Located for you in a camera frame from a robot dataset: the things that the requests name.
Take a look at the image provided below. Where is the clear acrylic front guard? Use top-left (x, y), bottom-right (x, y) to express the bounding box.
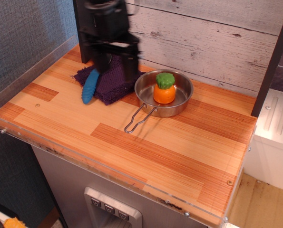
top-left (0, 110), bottom-right (233, 228)

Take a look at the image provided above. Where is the yellow object bottom left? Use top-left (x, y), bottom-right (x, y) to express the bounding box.
top-left (3, 218), bottom-right (26, 228)

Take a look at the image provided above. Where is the silver toy fridge cabinet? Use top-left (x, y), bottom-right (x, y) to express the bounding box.
top-left (32, 146), bottom-right (204, 228)

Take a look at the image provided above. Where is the dark right post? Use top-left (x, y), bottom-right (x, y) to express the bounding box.
top-left (251, 25), bottom-right (283, 117)

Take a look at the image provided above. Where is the dark post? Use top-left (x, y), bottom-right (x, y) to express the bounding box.
top-left (73, 0), bottom-right (91, 63)
top-left (251, 25), bottom-right (283, 117)

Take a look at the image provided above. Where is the blue handled metal spoon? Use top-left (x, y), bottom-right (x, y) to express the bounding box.
top-left (81, 69), bottom-right (100, 104)

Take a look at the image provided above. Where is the orange toy pineapple green top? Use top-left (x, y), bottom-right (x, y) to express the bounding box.
top-left (153, 72), bottom-right (176, 104)

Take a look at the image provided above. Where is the purple knitted cloth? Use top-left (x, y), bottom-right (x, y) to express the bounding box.
top-left (73, 55), bottom-right (143, 105)

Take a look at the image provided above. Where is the dark left post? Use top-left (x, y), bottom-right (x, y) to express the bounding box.
top-left (73, 0), bottom-right (91, 63)

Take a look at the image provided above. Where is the clear acrylic side guard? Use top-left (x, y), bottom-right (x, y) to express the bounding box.
top-left (0, 35), bottom-right (79, 112)

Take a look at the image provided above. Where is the grey dispenser button panel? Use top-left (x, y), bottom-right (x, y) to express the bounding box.
top-left (84, 187), bottom-right (143, 228)

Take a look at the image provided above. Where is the small steel pan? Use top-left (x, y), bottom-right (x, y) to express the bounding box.
top-left (124, 69), bottom-right (194, 133)

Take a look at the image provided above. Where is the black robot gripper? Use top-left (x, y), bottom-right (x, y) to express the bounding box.
top-left (85, 0), bottom-right (139, 82)

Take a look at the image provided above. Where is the white toy sink unit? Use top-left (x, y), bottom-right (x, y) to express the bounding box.
top-left (244, 89), bottom-right (283, 190)

